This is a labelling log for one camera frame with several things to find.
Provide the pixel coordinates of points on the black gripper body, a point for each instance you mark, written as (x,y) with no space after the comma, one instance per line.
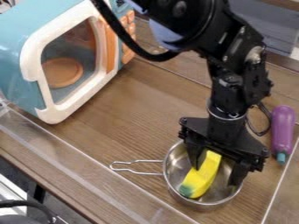
(227,138)

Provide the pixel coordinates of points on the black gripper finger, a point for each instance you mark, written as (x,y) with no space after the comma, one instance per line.
(239,173)
(195,150)

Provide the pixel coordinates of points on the purple toy eggplant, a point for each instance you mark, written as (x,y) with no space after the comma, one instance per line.
(282,131)

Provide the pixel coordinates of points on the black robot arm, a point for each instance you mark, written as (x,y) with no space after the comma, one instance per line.
(205,27)

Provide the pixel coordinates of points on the orange microwave turntable plate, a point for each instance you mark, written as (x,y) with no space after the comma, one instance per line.
(61,71)

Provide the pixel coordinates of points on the blue toy microwave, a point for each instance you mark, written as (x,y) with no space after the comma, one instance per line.
(47,29)

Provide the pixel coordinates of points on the silver pot with wire handle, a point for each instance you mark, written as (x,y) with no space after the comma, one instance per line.
(176,166)

